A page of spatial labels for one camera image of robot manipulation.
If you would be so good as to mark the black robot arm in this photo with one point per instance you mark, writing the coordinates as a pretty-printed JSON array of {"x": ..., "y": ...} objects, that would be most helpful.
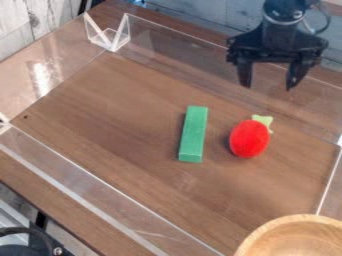
[{"x": 287, "y": 13}]

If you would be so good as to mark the red plush strawberry toy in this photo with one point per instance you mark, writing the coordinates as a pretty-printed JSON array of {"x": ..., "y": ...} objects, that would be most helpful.
[{"x": 250, "y": 136}]

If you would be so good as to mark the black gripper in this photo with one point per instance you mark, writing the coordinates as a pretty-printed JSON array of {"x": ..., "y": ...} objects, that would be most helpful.
[{"x": 275, "y": 44}]

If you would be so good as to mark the clear acrylic corner bracket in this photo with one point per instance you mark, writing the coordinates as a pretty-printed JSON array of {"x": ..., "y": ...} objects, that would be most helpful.
[{"x": 111, "y": 39}]

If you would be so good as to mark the green rectangular block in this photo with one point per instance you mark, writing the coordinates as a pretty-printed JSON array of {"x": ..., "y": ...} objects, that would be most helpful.
[{"x": 193, "y": 134}]

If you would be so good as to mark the clear acrylic enclosure wall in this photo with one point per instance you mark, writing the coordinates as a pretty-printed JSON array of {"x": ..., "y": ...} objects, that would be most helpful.
[{"x": 90, "y": 148}]

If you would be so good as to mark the black clamp with cable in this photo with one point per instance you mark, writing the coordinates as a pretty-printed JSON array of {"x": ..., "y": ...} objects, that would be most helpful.
[{"x": 40, "y": 245}]

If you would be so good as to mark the wooden bowl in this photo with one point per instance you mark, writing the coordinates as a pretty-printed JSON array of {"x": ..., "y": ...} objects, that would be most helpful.
[{"x": 294, "y": 235}]

